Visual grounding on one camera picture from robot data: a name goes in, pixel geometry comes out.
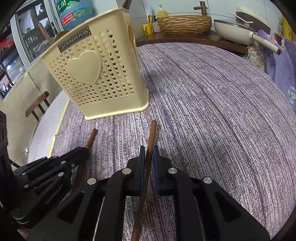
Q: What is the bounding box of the brown wooden chopstick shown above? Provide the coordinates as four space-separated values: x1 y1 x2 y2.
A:
130 120 157 241
71 128 97 194
122 0 132 10
38 23 53 46

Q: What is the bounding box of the wooden chair with cushion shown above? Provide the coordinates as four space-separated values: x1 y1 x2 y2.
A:
25 91 50 121

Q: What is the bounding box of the cream plastic utensil holder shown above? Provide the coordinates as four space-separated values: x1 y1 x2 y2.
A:
41 8 149 120

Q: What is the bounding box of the purple floral cloth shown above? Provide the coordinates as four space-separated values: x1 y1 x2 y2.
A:
258 30 295 110

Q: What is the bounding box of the woven brown basin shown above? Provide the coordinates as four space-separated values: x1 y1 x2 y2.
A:
158 15 212 35

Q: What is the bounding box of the yellow soap bottle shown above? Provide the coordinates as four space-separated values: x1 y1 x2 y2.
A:
156 4 168 19

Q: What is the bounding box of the brass faucet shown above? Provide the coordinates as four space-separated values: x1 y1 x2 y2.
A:
193 1 208 16

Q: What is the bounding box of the white pan with handle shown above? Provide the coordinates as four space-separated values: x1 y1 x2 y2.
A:
214 20 281 55

